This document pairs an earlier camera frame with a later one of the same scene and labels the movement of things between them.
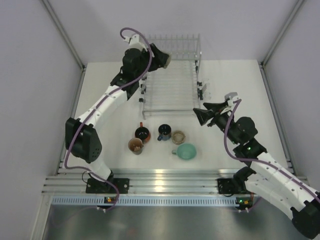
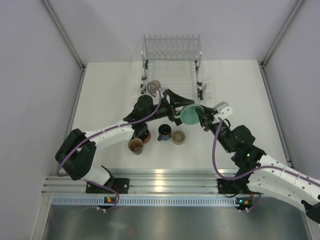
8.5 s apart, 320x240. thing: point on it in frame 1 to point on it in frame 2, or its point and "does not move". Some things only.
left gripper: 159,60 to 175,100
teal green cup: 186,151 to 188,114
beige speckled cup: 178,137 does not move
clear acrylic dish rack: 176,86 does not move
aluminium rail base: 142,181 does not move
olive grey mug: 169,54 to 154,85
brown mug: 135,146 does not move
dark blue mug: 164,131 does not move
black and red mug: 143,133 does not move
